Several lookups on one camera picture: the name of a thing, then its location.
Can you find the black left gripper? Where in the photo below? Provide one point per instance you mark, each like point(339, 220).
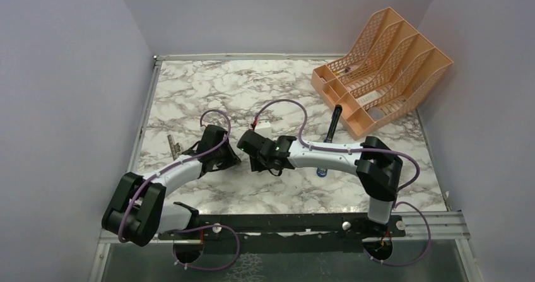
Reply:
point(233, 158)

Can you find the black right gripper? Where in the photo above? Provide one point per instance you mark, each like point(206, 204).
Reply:
point(255, 164)

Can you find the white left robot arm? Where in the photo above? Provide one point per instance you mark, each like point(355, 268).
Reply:
point(136, 211)

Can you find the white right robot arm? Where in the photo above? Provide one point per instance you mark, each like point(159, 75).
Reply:
point(377, 167)

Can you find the peach plastic desk organizer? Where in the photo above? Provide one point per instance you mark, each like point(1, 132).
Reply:
point(388, 72)

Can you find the metal stapler magazine rail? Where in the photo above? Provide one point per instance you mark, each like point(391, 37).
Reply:
point(175, 148)

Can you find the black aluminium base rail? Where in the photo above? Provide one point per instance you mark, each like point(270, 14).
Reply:
point(307, 233)

